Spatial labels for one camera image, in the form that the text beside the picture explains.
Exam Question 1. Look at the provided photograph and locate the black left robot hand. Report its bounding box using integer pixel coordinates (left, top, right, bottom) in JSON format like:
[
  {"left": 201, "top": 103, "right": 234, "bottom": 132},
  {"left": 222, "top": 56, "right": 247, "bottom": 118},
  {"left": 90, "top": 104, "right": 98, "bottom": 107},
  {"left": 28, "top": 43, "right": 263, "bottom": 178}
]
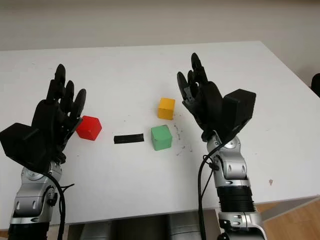
[{"left": 31, "top": 63, "right": 88, "bottom": 165}]

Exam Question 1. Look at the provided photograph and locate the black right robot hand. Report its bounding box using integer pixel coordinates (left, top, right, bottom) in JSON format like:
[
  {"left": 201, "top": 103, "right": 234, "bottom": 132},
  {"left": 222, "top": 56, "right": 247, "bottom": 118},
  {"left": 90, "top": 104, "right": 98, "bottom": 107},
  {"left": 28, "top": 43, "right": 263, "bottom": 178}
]
[{"left": 176, "top": 52, "right": 227, "bottom": 142}]

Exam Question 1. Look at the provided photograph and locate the red wooden block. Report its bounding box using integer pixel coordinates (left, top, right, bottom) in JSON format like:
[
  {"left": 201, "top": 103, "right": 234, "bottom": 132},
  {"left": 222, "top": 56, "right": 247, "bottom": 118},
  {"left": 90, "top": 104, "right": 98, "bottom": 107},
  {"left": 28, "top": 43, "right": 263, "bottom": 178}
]
[{"left": 75, "top": 115, "right": 103, "bottom": 141}]

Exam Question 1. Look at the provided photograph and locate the yellow wooden block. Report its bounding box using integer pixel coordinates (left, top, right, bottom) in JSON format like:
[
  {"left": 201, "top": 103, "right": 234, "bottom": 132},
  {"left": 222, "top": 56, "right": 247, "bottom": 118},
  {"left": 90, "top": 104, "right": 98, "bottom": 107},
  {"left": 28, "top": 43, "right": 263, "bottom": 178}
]
[{"left": 157, "top": 97, "right": 176, "bottom": 121}]

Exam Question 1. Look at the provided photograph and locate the green wooden block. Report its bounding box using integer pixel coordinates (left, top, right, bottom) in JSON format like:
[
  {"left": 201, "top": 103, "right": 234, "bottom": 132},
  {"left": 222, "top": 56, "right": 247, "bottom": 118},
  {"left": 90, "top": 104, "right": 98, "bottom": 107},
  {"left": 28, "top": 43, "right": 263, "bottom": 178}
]
[{"left": 150, "top": 124, "right": 174, "bottom": 152}]

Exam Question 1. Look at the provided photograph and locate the black tape strip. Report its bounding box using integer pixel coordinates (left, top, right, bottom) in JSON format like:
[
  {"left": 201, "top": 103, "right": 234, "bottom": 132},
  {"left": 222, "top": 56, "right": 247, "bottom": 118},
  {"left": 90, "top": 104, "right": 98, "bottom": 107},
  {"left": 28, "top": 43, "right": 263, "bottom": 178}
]
[{"left": 113, "top": 133, "right": 145, "bottom": 145}]

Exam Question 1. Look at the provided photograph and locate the black chair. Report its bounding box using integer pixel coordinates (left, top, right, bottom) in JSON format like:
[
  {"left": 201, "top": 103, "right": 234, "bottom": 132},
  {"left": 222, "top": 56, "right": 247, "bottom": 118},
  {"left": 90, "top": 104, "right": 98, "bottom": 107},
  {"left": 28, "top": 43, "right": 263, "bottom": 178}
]
[{"left": 311, "top": 73, "right": 320, "bottom": 97}]

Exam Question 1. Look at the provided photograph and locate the grey right robot leg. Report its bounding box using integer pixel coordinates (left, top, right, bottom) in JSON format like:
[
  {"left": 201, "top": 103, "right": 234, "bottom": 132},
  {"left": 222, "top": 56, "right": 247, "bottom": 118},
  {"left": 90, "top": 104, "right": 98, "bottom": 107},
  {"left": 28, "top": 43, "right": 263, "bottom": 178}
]
[{"left": 166, "top": 211, "right": 201, "bottom": 240}]

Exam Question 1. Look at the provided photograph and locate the grey robot leg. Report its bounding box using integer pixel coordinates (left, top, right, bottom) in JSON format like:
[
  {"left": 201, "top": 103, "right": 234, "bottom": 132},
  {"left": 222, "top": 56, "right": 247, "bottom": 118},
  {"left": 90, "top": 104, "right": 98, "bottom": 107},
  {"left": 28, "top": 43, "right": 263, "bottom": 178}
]
[
  {"left": 79, "top": 220, "right": 112, "bottom": 240},
  {"left": 166, "top": 211, "right": 201, "bottom": 240}
]

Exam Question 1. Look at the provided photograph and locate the grey left robot leg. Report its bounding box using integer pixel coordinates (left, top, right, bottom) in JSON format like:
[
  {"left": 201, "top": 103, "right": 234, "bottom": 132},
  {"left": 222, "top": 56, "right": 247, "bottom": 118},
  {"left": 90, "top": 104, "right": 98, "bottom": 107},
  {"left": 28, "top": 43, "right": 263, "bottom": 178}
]
[{"left": 79, "top": 220, "right": 112, "bottom": 240}]

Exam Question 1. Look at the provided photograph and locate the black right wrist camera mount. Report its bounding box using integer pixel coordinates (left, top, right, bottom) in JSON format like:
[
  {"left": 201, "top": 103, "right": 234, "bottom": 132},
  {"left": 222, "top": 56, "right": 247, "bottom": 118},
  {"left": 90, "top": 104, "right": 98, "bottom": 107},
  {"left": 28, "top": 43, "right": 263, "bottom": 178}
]
[{"left": 221, "top": 88, "right": 257, "bottom": 141}]

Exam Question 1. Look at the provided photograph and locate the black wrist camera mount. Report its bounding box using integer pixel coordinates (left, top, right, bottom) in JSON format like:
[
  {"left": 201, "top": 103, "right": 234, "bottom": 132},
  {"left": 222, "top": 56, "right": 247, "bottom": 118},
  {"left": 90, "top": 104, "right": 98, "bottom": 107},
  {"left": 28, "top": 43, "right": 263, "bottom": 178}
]
[
  {"left": 0, "top": 122, "right": 51, "bottom": 174},
  {"left": 221, "top": 88, "right": 257, "bottom": 141}
]

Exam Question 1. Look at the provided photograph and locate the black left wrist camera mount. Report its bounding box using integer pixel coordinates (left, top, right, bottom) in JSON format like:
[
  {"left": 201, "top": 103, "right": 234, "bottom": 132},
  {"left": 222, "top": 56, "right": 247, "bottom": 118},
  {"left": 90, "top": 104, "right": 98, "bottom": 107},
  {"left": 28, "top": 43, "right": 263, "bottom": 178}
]
[{"left": 0, "top": 122, "right": 51, "bottom": 174}]

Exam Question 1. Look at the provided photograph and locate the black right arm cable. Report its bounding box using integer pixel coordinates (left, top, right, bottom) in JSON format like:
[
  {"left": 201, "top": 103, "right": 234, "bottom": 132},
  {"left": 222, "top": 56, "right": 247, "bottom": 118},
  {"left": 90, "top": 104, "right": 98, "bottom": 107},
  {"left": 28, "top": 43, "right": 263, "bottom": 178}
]
[{"left": 197, "top": 139, "right": 227, "bottom": 240}]

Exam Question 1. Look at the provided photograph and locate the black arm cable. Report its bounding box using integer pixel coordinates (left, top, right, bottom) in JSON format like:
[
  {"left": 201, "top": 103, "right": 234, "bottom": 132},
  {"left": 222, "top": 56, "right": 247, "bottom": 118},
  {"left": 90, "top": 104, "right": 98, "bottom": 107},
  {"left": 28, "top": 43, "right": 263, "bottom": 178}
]
[
  {"left": 47, "top": 172, "right": 76, "bottom": 240},
  {"left": 197, "top": 139, "right": 227, "bottom": 240}
]

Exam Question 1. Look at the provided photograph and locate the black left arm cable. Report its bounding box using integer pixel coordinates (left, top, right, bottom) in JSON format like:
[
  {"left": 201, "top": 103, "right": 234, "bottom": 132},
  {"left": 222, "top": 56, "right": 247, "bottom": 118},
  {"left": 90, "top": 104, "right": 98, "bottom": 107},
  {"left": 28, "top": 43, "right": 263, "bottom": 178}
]
[{"left": 47, "top": 172, "right": 76, "bottom": 240}]

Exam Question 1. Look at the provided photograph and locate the white table frame bar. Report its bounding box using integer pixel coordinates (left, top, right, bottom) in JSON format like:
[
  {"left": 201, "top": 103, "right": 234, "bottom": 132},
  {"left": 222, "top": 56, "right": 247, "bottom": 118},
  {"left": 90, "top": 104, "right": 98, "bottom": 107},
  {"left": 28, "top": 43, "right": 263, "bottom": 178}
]
[{"left": 214, "top": 208, "right": 222, "bottom": 230}]

